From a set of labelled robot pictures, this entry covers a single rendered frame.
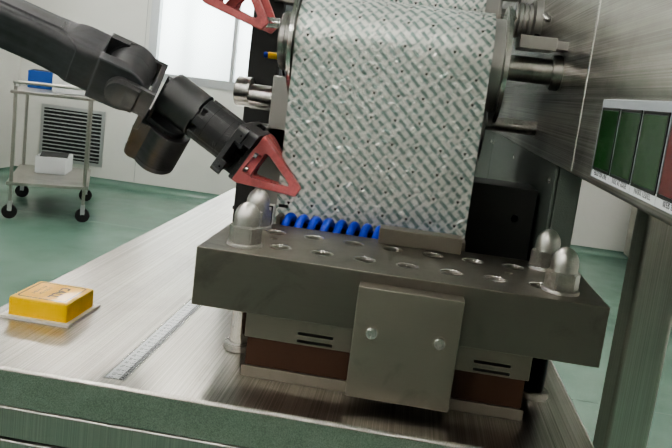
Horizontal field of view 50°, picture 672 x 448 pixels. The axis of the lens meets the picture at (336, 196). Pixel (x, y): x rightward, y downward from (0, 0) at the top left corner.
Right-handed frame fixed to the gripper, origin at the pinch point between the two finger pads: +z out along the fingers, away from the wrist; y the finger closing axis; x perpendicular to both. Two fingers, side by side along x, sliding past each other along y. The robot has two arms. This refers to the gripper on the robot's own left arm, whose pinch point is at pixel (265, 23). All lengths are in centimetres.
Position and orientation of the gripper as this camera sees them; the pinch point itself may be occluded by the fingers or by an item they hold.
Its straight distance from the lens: 96.2
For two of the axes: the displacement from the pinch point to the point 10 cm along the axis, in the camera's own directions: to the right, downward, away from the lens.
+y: -1.3, 1.4, -9.8
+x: 7.3, -6.6, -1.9
